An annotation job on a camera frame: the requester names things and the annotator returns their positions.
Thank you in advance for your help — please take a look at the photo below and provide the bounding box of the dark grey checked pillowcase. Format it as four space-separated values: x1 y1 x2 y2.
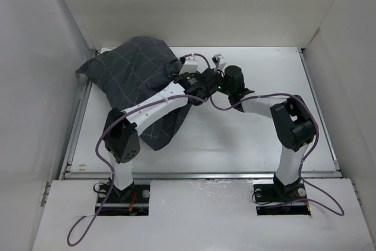
75 36 192 151

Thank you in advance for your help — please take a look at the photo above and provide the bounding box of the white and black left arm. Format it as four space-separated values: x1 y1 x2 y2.
103 68 221 202

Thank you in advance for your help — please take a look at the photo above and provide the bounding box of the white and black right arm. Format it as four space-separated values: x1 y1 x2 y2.
216 66 317 203

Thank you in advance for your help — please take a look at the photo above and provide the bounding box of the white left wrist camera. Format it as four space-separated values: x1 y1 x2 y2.
179 53 198 75

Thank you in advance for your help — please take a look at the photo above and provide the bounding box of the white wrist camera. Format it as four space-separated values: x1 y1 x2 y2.
212 54 226 72
179 53 198 75

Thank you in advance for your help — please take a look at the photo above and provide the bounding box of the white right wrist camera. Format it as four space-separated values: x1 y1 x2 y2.
212 54 226 72

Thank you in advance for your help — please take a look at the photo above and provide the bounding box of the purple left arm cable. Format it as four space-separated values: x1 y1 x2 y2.
67 53 212 246

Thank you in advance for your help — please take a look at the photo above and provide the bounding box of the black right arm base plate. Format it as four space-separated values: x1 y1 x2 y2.
252 183 311 216

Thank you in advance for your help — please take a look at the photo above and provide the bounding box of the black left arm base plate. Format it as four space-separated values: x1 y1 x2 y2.
93 181 150 216

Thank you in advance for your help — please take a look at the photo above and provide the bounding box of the aluminium front table rail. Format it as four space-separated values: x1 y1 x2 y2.
59 170 343 180

